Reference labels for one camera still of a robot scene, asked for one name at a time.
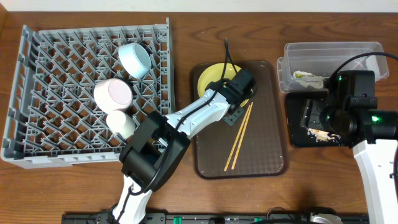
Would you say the yellow round plate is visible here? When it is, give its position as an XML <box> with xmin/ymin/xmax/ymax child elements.
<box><xmin>197</xmin><ymin>63</ymin><xmax>236</xmax><ymax>97</ymax></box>

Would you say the white tissue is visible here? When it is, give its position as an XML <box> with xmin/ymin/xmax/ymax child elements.
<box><xmin>295</xmin><ymin>76</ymin><xmax>324</xmax><ymax>90</ymax></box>

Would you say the light blue bowl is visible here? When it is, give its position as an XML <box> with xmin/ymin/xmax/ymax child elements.
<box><xmin>118</xmin><ymin>43</ymin><xmax>152</xmax><ymax>79</ymax></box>

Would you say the small white cup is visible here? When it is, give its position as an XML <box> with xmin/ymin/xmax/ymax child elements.
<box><xmin>106</xmin><ymin>110</ymin><xmax>136</xmax><ymax>139</ymax></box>

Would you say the pink white bowl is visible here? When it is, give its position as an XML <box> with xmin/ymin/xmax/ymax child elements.
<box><xmin>93</xmin><ymin>78</ymin><xmax>133</xmax><ymax>114</ymax></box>

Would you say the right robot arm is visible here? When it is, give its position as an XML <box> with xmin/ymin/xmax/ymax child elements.
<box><xmin>300</xmin><ymin>70</ymin><xmax>397</xmax><ymax>223</ymax></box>

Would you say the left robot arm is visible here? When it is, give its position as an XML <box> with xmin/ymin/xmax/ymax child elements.
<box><xmin>109</xmin><ymin>77</ymin><xmax>256</xmax><ymax>223</ymax></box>

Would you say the grey plastic dishwasher rack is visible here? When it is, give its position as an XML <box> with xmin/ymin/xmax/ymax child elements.
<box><xmin>1</xmin><ymin>22</ymin><xmax>175</xmax><ymax>169</ymax></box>

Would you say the food scraps pile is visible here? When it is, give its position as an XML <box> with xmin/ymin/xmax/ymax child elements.
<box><xmin>307</xmin><ymin>128</ymin><xmax>341</xmax><ymax>144</ymax></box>

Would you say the black rectangular tray bin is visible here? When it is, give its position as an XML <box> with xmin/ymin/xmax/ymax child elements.
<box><xmin>285</xmin><ymin>91</ymin><xmax>347</xmax><ymax>147</ymax></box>

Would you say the dark brown serving tray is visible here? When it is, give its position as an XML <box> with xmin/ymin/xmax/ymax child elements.
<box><xmin>192</xmin><ymin>60</ymin><xmax>289</xmax><ymax>179</ymax></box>

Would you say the clear plastic bin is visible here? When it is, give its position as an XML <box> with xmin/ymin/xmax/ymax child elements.
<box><xmin>277</xmin><ymin>42</ymin><xmax>384</xmax><ymax>93</ymax></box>

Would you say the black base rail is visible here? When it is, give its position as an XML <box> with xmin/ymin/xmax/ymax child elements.
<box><xmin>61</xmin><ymin>207</ymin><xmax>370</xmax><ymax>224</ymax></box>

